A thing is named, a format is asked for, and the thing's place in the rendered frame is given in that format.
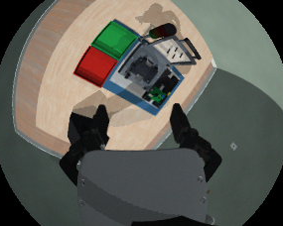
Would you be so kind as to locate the green bin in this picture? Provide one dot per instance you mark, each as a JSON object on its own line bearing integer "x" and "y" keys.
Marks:
{"x": 114, "y": 41}

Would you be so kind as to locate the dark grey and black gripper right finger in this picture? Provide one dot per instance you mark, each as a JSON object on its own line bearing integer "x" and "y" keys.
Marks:
{"x": 182, "y": 131}

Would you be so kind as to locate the red open-top bin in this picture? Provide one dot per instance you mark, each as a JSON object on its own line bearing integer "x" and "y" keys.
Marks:
{"x": 95, "y": 66}

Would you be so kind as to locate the green circuit board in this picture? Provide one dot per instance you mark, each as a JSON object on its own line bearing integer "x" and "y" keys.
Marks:
{"x": 156, "y": 94}

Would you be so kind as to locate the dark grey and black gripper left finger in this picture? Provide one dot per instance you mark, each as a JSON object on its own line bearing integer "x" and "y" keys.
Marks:
{"x": 90, "y": 140}

